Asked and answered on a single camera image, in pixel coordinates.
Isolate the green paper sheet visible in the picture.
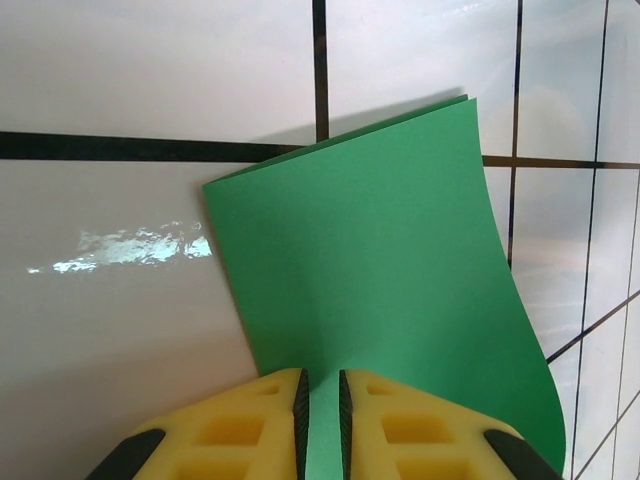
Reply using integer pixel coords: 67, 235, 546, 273
201, 93, 570, 480

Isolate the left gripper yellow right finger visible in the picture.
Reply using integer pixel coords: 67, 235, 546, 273
338, 368, 565, 480

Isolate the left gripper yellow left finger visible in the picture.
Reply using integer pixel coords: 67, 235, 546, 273
82, 368, 311, 480

